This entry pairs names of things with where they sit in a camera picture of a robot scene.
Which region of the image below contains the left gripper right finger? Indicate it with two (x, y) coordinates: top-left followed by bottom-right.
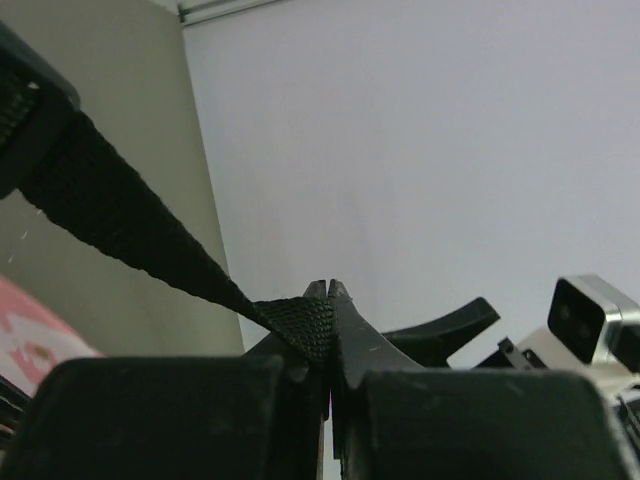
(328, 280), (639, 479)

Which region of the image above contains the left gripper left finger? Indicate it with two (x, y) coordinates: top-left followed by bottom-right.
(19, 279), (331, 480)

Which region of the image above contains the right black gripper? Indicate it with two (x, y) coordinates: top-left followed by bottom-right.
(383, 297), (548, 371)

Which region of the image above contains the pink SPORT racket bag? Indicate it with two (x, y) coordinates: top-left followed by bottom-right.
(1, 25), (333, 368)

